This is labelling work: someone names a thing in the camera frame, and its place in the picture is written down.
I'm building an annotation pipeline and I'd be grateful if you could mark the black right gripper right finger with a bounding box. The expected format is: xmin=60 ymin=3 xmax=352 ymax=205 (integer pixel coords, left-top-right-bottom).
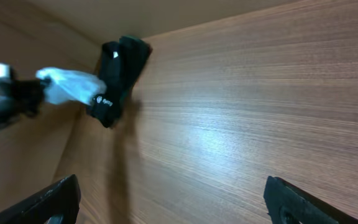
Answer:
xmin=264 ymin=176 xmax=358 ymax=224

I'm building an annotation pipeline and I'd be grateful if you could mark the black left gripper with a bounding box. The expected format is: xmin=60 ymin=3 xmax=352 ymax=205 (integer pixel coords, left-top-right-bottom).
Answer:
xmin=0 ymin=78 xmax=50 ymax=118

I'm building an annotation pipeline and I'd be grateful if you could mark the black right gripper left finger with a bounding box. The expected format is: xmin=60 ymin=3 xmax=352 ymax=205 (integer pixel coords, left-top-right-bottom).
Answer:
xmin=0 ymin=174 xmax=81 ymax=224

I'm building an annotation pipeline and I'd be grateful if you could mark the light blue striped shirt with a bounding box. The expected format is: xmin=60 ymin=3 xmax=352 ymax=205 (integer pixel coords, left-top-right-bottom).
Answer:
xmin=35 ymin=67 xmax=107 ymax=105

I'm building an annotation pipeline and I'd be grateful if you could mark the black folded polo shirt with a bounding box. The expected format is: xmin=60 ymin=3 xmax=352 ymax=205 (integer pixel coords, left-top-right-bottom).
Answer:
xmin=86 ymin=35 xmax=152 ymax=128

